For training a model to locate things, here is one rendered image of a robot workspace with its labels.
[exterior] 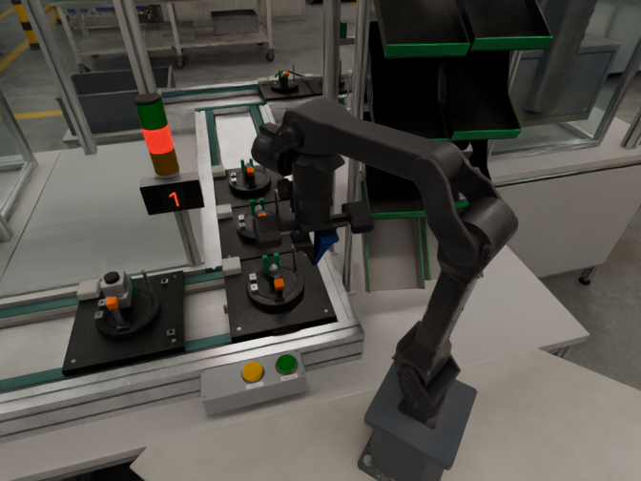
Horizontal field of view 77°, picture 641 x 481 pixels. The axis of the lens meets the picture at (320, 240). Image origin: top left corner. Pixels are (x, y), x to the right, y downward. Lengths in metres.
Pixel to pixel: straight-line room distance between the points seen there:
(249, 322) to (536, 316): 0.74
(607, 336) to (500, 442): 1.65
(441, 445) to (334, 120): 0.51
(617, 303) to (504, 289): 1.57
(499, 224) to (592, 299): 2.29
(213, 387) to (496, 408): 0.60
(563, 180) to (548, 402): 1.16
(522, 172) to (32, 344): 1.70
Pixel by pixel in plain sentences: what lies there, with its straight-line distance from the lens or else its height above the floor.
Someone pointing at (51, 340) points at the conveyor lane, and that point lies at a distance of 1.15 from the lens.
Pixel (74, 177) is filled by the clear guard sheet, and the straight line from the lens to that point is 1.00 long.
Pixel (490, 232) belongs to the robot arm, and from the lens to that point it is 0.43.
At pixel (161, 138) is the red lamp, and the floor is 1.34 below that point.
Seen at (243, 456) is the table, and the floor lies 0.86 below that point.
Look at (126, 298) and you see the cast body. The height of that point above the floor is 1.05.
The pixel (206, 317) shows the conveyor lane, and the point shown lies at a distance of 1.05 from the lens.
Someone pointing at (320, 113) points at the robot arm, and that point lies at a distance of 0.52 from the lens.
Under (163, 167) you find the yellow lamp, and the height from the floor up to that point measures 1.28.
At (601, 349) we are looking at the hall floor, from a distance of 2.49.
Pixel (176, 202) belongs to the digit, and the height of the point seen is 1.19.
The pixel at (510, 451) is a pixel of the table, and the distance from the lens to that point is 0.99.
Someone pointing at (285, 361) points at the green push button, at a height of 0.97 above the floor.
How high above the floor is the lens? 1.70
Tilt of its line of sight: 40 degrees down
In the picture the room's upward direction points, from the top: straight up
